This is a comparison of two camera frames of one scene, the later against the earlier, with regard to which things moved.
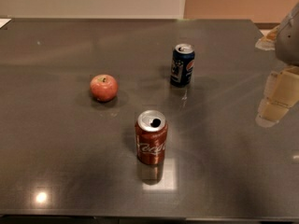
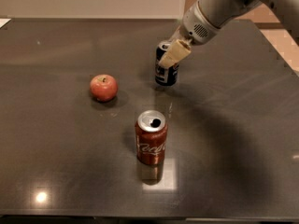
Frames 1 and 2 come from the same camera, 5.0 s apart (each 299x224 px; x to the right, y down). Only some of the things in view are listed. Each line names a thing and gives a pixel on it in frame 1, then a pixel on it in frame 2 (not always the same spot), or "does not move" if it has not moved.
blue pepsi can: (182, 64) → (164, 76)
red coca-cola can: (151, 129) does not move
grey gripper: (289, 44) → (196, 28)
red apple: (104, 88) does not move
